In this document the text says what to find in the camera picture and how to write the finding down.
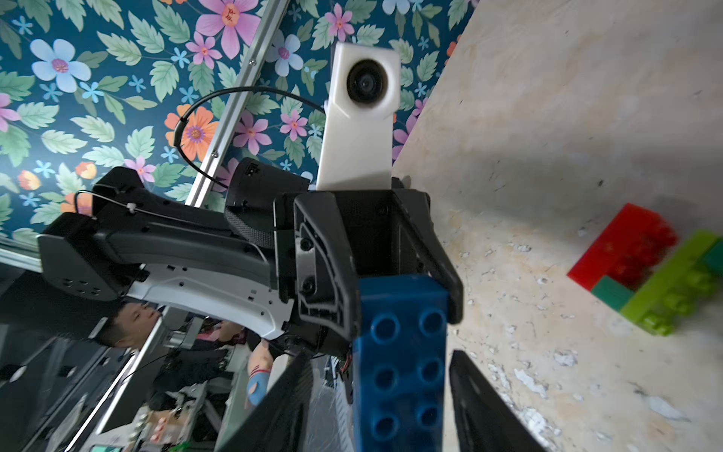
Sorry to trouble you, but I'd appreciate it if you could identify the blue lego brick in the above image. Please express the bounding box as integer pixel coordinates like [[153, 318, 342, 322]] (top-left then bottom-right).
[[352, 275, 448, 452]]

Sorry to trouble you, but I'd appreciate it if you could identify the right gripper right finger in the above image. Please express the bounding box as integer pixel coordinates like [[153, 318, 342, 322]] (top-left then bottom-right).
[[449, 350, 544, 452]]

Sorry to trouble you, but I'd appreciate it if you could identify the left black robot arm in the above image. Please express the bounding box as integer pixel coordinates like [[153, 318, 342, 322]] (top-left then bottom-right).
[[38, 158, 463, 356]]

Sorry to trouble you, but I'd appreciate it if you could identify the small green lego brick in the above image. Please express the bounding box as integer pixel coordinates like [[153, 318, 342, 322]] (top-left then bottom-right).
[[702, 239, 723, 278], [591, 276, 635, 312]]

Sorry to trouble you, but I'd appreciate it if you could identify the person behind enclosure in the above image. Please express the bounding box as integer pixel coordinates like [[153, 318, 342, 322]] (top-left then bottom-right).
[[93, 302, 277, 412]]

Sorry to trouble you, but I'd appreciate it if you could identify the red lego brick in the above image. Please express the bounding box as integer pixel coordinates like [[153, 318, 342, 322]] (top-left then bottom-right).
[[568, 203, 678, 291]]

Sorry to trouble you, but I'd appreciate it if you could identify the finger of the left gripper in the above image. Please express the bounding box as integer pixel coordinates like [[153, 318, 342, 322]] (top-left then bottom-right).
[[392, 188, 464, 325]]

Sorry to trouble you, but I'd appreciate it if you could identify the lime green lego brick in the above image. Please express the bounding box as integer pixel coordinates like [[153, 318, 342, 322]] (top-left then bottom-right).
[[619, 230, 722, 336]]

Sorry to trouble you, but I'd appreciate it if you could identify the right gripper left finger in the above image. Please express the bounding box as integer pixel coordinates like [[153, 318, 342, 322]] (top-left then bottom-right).
[[218, 352, 314, 452]]

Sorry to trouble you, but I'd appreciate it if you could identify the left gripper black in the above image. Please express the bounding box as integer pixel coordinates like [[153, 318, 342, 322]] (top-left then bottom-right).
[[224, 157, 408, 351]]

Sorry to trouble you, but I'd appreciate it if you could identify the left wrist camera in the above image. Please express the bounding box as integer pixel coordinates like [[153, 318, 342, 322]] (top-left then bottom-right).
[[316, 43, 401, 191]]

